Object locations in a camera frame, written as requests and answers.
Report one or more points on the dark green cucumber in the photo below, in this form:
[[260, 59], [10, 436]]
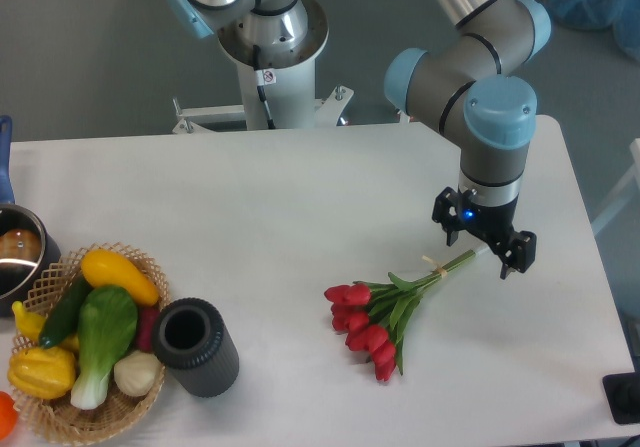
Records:
[[63, 319]]

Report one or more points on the yellow squash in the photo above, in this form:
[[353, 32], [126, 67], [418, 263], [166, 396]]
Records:
[[102, 268]]

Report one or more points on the woven wicker basket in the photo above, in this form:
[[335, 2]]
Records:
[[57, 421]]

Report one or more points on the dark grey ribbed vase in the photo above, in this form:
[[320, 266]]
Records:
[[191, 339]]

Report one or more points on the small yellow gourd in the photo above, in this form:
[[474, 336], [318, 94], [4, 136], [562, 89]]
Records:
[[30, 324]]

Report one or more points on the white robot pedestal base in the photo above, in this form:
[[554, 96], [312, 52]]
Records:
[[275, 60]]

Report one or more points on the white garlic bulb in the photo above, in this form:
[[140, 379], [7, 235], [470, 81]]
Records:
[[135, 374]]

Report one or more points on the red tulip bouquet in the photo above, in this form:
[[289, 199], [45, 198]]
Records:
[[374, 317]]

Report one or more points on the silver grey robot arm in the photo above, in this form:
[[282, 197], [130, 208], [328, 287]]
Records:
[[468, 94]]

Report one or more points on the yellow bell pepper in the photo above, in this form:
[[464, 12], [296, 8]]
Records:
[[43, 373]]

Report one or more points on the green bok choy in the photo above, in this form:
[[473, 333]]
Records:
[[107, 325]]

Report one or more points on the blue plastic bag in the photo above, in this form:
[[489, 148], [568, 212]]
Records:
[[619, 16]]

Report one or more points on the orange fruit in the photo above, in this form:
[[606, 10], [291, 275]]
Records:
[[8, 415]]

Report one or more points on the dark pot with blue handle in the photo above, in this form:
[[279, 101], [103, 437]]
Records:
[[27, 248]]

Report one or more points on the black device at table edge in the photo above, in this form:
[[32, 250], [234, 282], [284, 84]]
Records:
[[622, 393]]

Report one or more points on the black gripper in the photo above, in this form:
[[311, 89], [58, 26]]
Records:
[[455, 212]]

